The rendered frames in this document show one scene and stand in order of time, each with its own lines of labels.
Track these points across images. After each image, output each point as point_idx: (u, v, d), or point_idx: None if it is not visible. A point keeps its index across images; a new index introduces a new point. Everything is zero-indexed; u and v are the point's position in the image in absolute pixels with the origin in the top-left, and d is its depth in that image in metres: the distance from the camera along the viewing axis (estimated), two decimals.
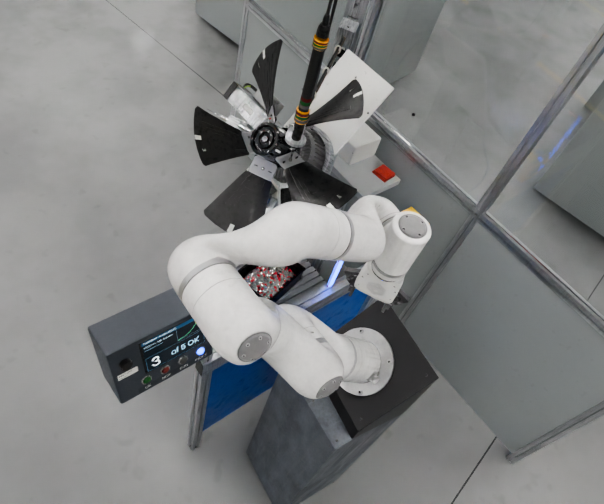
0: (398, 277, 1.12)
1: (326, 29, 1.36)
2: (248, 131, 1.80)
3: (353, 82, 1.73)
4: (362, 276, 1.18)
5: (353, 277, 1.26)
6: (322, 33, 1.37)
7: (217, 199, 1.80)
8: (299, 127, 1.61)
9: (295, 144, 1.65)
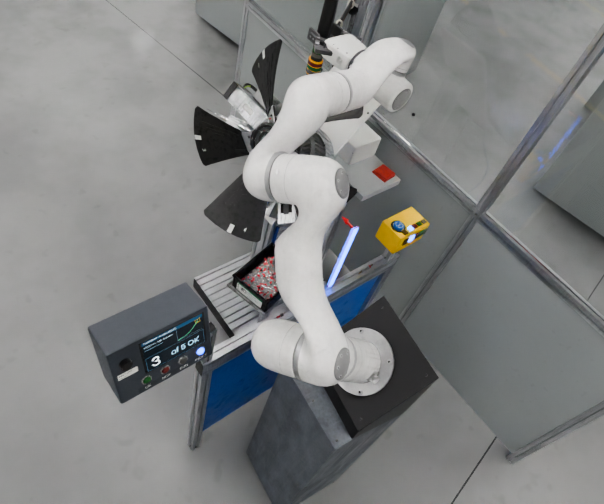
0: None
1: None
2: (248, 131, 1.80)
3: None
4: (335, 66, 1.34)
5: (317, 39, 1.33)
6: None
7: (217, 199, 1.80)
8: None
9: None
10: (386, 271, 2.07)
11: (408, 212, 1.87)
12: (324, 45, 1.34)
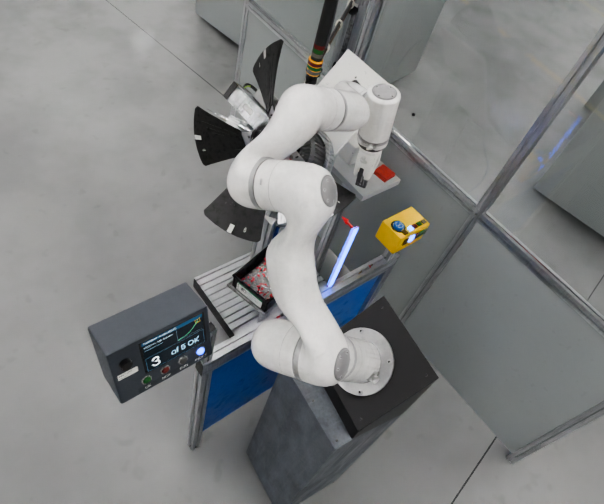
0: None
1: None
2: None
3: (351, 196, 1.69)
4: (372, 165, 1.37)
5: None
6: None
7: (208, 115, 1.86)
8: (311, 79, 1.48)
9: None
10: (386, 271, 2.07)
11: (408, 212, 1.87)
12: None
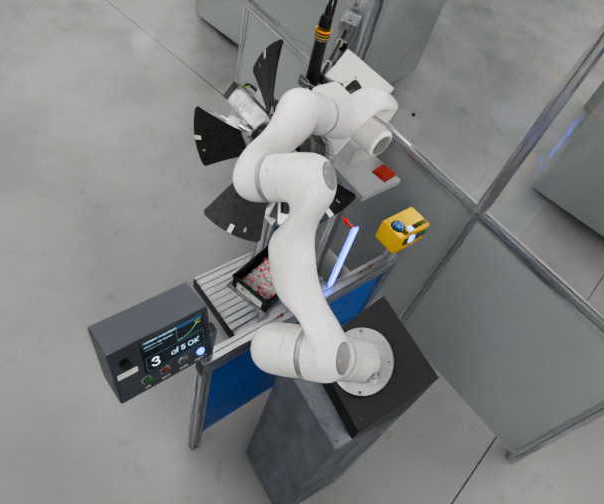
0: None
1: (328, 19, 1.34)
2: (274, 112, 1.76)
3: (351, 196, 1.69)
4: None
5: (306, 85, 1.46)
6: (324, 24, 1.35)
7: (208, 115, 1.86)
8: None
9: None
10: (386, 271, 2.07)
11: (408, 212, 1.87)
12: None
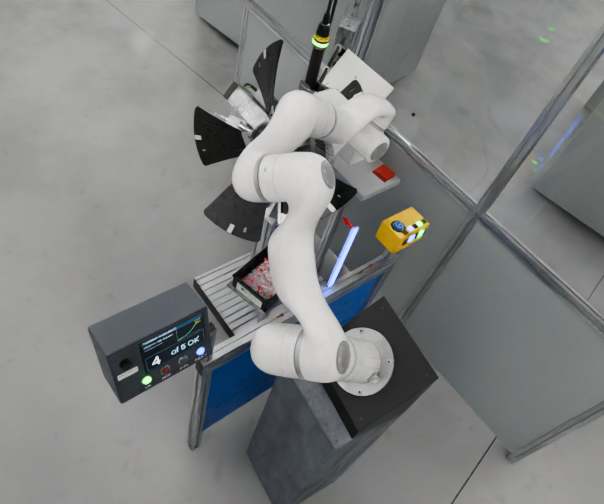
0: None
1: (326, 28, 1.36)
2: (274, 112, 1.76)
3: (353, 191, 1.67)
4: None
5: (306, 91, 1.48)
6: (322, 32, 1.37)
7: (208, 115, 1.86)
8: None
9: None
10: (386, 271, 2.07)
11: (408, 212, 1.87)
12: None
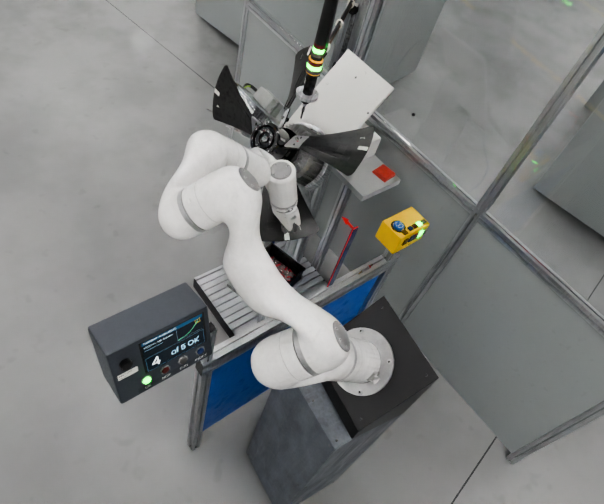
0: None
1: None
2: (286, 117, 1.73)
3: (314, 229, 1.72)
4: (299, 214, 1.58)
5: (287, 228, 1.66)
6: None
7: (232, 81, 1.82)
8: (311, 79, 1.48)
9: (307, 99, 1.51)
10: (386, 271, 2.07)
11: (408, 212, 1.87)
12: None
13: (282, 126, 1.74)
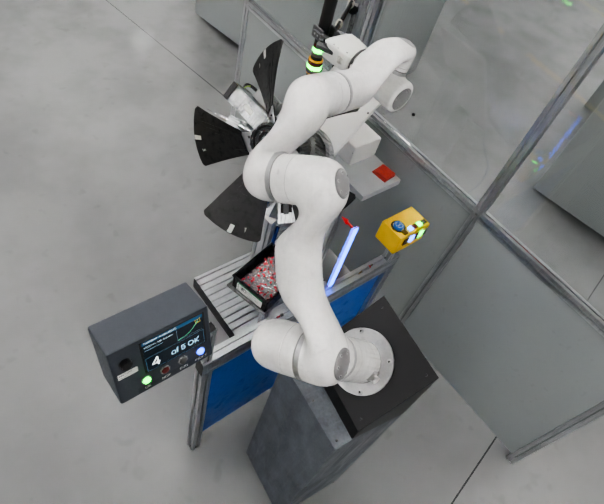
0: None
1: None
2: None
3: (256, 238, 1.83)
4: (335, 65, 1.34)
5: (320, 35, 1.35)
6: None
7: (277, 60, 1.74)
8: None
9: None
10: (386, 271, 2.07)
11: (408, 212, 1.87)
12: (326, 43, 1.35)
13: None
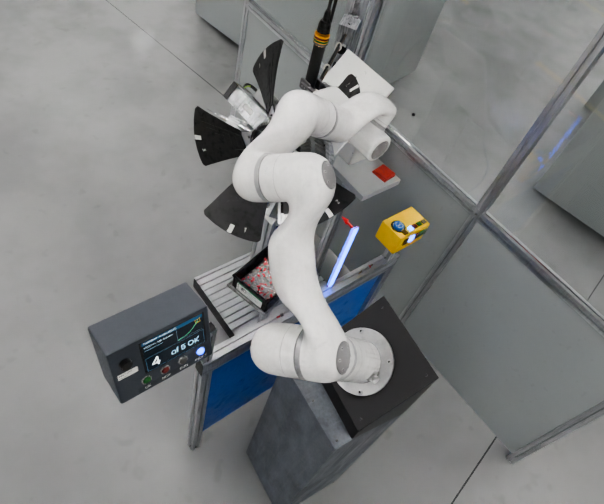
0: None
1: (327, 25, 1.35)
2: None
3: (256, 238, 1.83)
4: None
5: (307, 88, 1.47)
6: (323, 29, 1.36)
7: (277, 60, 1.74)
8: None
9: None
10: (386, 271, 2.07)
11: (408, 212, 1.87)
12: None
13: None
